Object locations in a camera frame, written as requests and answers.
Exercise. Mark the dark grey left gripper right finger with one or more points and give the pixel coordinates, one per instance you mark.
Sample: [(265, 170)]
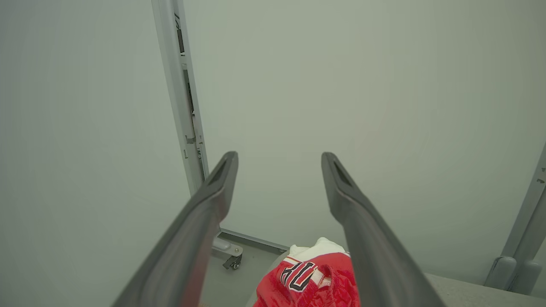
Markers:
[(379, 264)]

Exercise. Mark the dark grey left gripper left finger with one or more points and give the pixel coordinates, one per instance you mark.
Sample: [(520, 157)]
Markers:
[(183, 256)]

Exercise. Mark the red jersey with black lettering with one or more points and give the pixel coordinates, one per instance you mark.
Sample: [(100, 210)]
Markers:
[(298, 294)]

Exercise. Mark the grey partition caster foot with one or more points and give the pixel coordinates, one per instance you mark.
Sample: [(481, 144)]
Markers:
[(228, 249)]

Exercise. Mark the grey stand at right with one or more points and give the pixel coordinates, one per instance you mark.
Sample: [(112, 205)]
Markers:
[(524, 238)]

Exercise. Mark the grey partition bottom rail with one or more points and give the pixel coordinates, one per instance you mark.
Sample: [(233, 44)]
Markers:
[(260, 241)]

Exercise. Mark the grey partition post with slots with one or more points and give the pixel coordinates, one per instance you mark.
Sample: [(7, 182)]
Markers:
[(170, 85)]

